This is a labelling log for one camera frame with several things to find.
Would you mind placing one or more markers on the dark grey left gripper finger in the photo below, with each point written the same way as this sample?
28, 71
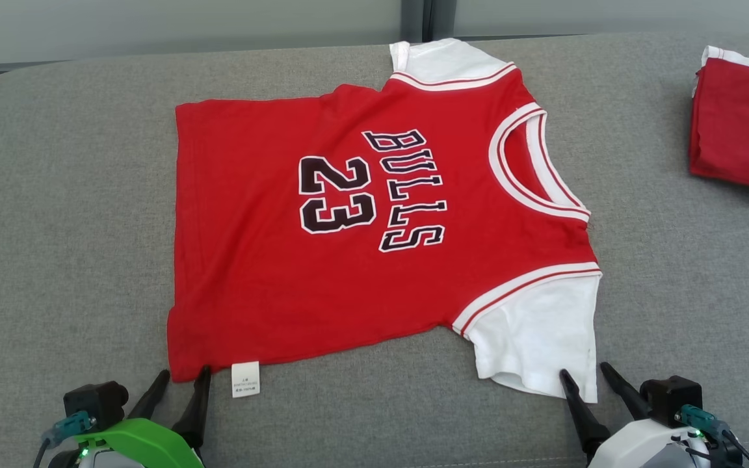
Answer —
152, 400
196, 416

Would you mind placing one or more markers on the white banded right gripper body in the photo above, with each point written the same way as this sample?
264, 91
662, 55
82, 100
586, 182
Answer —
628, 445

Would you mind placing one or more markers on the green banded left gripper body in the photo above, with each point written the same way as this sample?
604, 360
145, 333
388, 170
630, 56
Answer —
147, 445

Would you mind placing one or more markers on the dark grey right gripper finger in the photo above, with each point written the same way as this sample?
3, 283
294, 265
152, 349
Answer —
628, 398
586, 422

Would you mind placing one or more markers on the red Bulls 23 jersey shirt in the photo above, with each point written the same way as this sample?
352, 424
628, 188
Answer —
251, 227

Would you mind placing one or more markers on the red Bulls 23 shorts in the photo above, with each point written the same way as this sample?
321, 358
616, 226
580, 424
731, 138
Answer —
738, 130

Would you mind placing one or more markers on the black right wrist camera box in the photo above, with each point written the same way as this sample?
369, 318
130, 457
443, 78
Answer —
670, 393

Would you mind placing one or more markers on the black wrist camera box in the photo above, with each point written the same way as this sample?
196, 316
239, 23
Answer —
670, 393
95, 403

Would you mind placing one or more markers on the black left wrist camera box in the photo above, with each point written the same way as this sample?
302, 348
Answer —
95, 403

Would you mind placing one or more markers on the grey partition post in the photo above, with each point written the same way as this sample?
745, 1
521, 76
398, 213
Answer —
413, 19
443, 19

